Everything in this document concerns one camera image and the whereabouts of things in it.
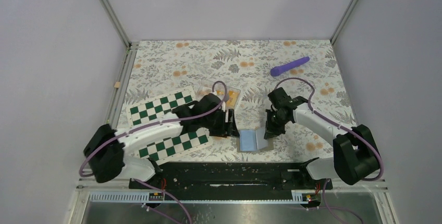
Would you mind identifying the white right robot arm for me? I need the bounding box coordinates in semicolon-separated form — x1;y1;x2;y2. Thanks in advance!
263;88;381;189

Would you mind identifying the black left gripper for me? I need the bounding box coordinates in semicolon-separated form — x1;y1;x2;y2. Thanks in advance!
202;108;239;138

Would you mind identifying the gold VIP card stack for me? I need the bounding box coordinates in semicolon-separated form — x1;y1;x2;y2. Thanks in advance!
226;90;240;109

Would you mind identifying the grey card holder wallet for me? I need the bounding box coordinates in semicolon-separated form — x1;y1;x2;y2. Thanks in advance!
237;127;274;153

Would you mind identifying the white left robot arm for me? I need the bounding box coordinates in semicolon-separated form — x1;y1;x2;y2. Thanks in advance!
79;93;239;188

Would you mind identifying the purple cylindrical tool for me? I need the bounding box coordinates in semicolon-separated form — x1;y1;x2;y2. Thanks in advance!
270;56;310;77

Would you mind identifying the green white chessboard mat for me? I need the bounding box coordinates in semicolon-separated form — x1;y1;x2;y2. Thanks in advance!
126;86;213;165

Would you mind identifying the clear acrylic card box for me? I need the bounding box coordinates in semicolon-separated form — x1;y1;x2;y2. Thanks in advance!
194;80;242;114

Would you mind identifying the floral patterned table mat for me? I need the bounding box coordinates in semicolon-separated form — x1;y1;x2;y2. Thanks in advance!
114;39;369;164

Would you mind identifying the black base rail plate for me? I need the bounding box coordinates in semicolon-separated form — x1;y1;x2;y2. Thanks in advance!
147;161;334;202

